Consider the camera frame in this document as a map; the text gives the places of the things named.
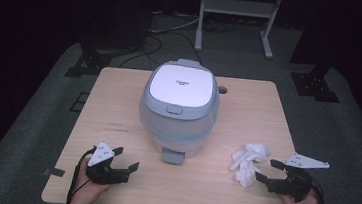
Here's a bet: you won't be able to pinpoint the grey tape strip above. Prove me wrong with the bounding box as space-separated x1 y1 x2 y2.
42 166 67 178

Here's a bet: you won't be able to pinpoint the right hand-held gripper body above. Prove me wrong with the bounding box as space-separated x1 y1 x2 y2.
265 150 331 204

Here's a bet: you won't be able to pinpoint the black floor cables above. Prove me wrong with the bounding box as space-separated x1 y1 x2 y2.
117 6 209 77

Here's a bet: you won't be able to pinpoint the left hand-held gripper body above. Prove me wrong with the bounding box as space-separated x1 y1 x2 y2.
84 139 134 188

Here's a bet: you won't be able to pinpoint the black floor outlet frame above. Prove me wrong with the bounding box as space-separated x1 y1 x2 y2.
69 90 90 114

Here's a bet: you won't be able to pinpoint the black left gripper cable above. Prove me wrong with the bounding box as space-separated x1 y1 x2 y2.
65 144 98 204

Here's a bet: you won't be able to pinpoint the black stand base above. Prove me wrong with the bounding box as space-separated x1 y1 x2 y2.
288 61 343 104
64 37 142 85

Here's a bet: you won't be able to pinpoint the white metal stand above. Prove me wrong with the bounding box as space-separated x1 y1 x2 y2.
193 0 285 60

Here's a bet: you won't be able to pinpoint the person's left hand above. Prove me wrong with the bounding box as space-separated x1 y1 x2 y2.
72 156 112 204

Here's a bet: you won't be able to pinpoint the white pedal trash bin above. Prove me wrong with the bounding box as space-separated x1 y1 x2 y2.
133 55 224 169

